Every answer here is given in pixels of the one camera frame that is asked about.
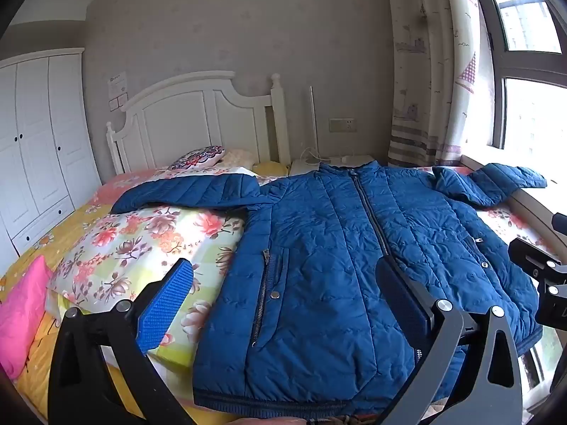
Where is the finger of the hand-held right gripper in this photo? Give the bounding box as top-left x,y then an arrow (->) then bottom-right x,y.
535,274 -> 567,329
509,238 -> 567,281

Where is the patterned cushion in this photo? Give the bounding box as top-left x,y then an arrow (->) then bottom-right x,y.
167,145 -> 226,170

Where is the white wardrobe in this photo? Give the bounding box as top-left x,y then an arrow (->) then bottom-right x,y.
0,48 -> 102,266

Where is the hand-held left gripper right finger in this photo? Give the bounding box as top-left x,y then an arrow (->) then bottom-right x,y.
376,259 -> 526,425

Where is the yellow pillow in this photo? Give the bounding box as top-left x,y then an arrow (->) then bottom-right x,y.
252,160 -> 291,178

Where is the white stick lamp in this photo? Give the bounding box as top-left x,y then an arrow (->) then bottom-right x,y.
309,87 -> 333,162

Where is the cream pillow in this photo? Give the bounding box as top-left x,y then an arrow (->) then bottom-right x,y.
221,148 -> 258,166

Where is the white wall notice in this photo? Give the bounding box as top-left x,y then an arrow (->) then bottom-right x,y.
107,71 -> 129,98

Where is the white bed headboard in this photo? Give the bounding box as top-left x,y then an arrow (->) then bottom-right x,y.
105,71 -> 291,175

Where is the window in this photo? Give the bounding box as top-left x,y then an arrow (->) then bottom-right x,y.
470,0 -> 567,173

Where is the blue quilted jacket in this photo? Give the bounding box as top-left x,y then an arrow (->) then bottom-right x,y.
111,162 -> 548,421

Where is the white nightstand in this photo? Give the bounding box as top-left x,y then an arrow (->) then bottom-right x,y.
289,154 -> 375,175

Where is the printed curtain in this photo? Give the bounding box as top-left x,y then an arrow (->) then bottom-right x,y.
383,0 -> 494,169

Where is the pink pillow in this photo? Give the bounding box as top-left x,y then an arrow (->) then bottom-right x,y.
0,254 -> 53,379

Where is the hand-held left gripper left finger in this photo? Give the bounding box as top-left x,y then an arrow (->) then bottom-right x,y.
48,257 -> 196,425

